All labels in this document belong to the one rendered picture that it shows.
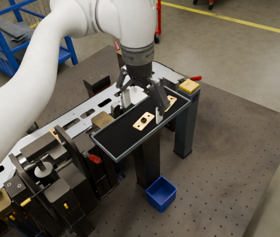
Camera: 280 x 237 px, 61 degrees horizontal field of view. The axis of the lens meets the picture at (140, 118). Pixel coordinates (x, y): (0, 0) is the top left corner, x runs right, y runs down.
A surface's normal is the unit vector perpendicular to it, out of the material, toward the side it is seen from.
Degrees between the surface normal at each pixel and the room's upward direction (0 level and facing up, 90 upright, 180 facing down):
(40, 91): 64
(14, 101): 42
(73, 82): 0
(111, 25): 92
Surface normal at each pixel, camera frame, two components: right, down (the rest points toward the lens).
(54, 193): -0.07, -0.69
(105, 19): -0.50, 0.62
